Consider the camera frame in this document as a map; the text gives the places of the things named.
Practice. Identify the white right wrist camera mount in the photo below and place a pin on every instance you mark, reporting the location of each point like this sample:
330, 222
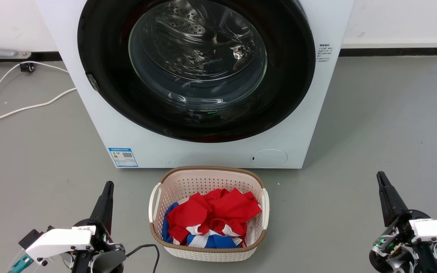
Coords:
436, 229

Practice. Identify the blue garment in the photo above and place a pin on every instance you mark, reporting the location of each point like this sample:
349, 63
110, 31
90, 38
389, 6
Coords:
215, 242

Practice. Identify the cream woven plastic laundry basket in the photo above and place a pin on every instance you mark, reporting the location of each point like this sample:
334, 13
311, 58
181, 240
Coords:
203, 178

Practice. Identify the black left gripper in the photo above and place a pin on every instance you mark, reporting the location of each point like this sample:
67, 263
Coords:
106, 256

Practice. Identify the small printed text sticker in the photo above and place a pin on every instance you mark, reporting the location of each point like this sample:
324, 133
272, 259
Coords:
325, 53

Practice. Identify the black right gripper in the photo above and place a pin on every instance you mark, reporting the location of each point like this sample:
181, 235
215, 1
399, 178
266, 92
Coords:
396, 246

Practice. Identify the blue energy label sticker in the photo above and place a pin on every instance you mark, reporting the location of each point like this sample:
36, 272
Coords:
123, 157

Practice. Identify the red garment with white trim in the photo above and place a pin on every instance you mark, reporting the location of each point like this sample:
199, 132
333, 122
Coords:
224, 208

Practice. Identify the round black glass washer door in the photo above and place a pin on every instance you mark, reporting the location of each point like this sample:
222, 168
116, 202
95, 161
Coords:
102, 49

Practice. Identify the white front-load washing machine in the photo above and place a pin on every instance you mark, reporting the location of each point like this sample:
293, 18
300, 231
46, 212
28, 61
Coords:
203, 154

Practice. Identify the round white filter cover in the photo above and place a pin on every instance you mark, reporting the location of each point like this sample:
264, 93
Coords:
269, 158

